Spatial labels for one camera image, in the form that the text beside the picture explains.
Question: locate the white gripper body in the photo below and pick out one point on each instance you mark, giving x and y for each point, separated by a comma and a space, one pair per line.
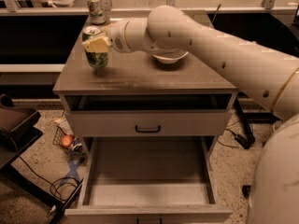
118, 36

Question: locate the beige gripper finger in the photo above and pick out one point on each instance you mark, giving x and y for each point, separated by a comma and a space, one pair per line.
98, 44

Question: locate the green soda can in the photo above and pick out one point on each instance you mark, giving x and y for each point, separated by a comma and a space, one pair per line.
95, 60

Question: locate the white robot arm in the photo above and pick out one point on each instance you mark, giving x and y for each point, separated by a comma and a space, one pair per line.
268, 76

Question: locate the white green can on counter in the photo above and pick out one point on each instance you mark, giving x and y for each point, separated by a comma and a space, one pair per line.
96, 12

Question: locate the grey drawer cabinet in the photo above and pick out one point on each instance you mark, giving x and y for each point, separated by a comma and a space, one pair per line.
136, 82

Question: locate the open middle drawer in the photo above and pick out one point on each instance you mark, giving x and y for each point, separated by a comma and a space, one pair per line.
148, 180

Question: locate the white bowl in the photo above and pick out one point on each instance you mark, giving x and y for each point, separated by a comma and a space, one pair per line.
170, 58

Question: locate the orange ball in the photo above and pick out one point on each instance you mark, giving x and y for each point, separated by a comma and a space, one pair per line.
66, 141

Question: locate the dark chair at left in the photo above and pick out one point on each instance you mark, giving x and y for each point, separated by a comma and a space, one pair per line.
17, 133

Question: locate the black power adapter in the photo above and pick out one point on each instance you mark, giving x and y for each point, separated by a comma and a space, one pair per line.
242, 141

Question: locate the closed drawer with black handle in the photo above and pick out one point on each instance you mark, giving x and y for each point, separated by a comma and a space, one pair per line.
125, 124

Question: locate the wire basket with items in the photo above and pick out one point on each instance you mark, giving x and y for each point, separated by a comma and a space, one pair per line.
76, 148

